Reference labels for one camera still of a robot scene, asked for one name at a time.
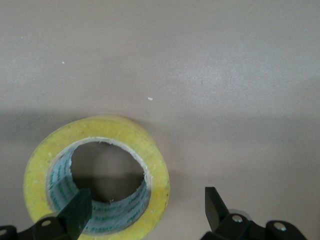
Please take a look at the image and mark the brown table cover cloth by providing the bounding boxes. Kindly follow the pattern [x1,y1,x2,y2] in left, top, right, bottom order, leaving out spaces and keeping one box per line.
[0,0,320,240]

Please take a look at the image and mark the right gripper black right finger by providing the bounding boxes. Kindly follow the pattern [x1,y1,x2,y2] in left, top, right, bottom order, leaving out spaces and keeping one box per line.
[201,186,309,240]

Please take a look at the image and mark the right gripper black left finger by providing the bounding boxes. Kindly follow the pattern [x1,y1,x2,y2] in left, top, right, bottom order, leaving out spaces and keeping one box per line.
[0,187,93,240]

